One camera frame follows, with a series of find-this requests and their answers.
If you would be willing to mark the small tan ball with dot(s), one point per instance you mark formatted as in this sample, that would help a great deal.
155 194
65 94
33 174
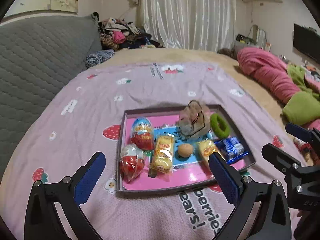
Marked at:
185 150

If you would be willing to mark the white shiny curtain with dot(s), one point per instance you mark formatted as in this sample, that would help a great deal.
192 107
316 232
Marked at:
189 24

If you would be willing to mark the dark shallow box tray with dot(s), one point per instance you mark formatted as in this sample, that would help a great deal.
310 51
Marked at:
175 149

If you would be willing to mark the pile of clothes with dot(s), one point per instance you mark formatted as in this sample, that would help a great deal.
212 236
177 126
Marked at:
116 34

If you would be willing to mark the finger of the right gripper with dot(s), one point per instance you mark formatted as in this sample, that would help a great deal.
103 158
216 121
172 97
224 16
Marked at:
307 135
283 162

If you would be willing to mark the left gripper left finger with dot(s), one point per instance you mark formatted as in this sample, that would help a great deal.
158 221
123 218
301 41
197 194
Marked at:
42 220

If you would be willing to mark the pink quilt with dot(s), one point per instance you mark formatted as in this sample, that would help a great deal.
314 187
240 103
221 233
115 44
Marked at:
271 72

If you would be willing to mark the pink and blue book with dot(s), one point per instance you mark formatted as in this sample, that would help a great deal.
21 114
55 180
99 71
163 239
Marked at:
175 159

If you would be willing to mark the green fleece cloth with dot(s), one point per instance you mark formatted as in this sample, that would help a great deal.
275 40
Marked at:
303 107

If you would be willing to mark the yellow rice cracker pack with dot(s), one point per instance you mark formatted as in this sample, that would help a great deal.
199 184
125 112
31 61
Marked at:
206 148
162 158

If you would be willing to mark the black television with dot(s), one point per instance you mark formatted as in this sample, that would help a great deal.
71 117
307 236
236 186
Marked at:
307 42

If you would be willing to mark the blue snack packet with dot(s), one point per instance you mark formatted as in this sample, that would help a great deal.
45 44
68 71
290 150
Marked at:
231 149

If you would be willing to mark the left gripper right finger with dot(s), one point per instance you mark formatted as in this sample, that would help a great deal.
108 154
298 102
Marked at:
272 220

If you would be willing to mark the blue floral cloth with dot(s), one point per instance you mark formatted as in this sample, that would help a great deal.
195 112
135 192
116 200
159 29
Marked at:
98 57

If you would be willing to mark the red white patterned cloth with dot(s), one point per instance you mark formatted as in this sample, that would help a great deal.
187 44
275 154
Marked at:
305 149

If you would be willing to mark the grey quilted headboard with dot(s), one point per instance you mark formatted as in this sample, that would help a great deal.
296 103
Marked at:
39 56

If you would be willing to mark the clear red-filled surprise egg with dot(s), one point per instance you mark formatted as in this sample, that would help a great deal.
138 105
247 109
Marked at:
131 161

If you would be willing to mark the pink strawberry print blanket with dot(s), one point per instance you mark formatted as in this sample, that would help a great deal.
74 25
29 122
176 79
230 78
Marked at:
78 122

